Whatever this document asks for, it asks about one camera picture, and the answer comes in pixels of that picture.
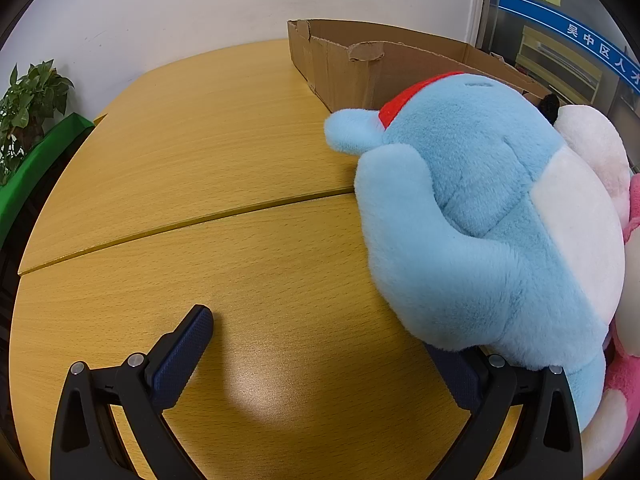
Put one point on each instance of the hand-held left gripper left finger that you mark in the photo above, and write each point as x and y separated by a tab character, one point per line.
182	355

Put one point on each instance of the blue banner stripe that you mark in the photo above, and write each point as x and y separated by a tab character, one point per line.
540	15

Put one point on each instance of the light blue plush toy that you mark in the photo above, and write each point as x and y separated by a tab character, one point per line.
450	210

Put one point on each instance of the brown cardboard box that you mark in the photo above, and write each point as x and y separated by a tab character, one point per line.
340	70

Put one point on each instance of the green planter box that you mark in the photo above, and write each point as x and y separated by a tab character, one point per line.
50	145

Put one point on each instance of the yellow shelf behind glass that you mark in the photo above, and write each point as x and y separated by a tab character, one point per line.
555	60

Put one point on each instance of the pink plush toy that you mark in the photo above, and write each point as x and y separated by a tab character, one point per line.
625	380

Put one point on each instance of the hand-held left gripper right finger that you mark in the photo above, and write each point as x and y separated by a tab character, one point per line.
460	380

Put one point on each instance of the green leafy potted plant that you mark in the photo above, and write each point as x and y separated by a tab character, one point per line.
30	95

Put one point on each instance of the white plush toy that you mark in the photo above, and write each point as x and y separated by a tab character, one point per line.
595	140

